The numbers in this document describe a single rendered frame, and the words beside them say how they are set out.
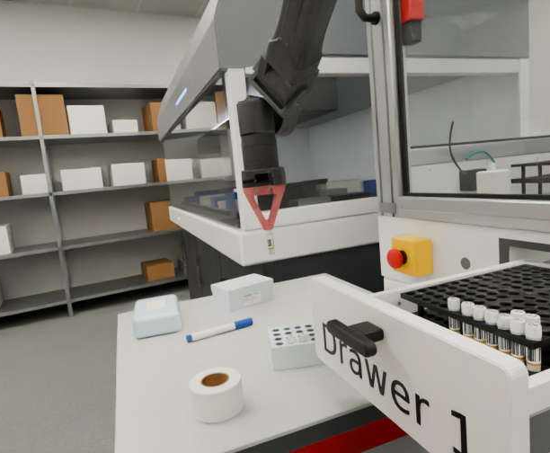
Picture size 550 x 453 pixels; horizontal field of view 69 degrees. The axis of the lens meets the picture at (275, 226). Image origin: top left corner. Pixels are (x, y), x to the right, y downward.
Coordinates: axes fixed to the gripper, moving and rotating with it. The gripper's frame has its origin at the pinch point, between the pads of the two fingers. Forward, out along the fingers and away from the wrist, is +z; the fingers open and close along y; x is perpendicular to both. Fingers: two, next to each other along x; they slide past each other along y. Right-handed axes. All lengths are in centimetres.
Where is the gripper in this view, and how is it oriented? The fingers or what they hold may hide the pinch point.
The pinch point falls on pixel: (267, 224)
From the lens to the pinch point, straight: 66.2
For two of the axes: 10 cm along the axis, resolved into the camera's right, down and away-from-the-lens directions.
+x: -9.9, 1.1, -0.5
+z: 1.0, 9.8, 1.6
